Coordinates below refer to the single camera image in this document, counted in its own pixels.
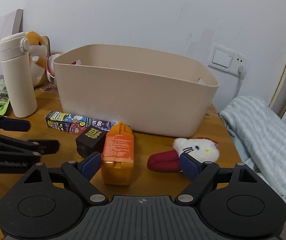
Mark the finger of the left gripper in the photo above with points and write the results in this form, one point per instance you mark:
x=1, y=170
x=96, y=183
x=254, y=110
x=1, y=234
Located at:
x=10, y=124
x=43, y=146

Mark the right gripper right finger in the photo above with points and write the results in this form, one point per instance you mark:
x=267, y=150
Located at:
x=204, y=177

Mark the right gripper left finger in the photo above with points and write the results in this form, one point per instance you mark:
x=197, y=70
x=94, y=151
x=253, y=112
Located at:
x=69, y=183

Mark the white kitty plush toy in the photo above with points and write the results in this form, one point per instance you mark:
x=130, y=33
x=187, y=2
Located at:
x=202, y=149

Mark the colourful long cartoon box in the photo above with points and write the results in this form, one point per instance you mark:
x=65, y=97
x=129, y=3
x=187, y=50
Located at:
x=75, y=124

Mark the small black box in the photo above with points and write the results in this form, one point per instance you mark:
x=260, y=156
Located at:
x=91, y=140

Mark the orange plastic bottle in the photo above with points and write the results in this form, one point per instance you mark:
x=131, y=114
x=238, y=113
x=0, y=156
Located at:
x=118, y=156

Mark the striped light blue blanket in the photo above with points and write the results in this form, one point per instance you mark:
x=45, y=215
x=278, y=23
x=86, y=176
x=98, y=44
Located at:
x=260, y=138

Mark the white red headphones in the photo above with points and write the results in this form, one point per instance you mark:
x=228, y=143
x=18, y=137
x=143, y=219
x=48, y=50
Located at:
x=50, y=68

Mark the cream insulated bottle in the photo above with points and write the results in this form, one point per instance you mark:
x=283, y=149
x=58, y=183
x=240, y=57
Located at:
x=14, y=51

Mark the orange hamster plush toy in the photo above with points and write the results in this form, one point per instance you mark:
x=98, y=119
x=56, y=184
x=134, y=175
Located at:
x=37, y=57

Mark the beige plastic storage bin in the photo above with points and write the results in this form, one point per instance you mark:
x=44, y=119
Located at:
x=151, y=91

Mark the white wall switch socket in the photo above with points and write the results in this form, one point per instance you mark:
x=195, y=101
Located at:
x=227, y=60

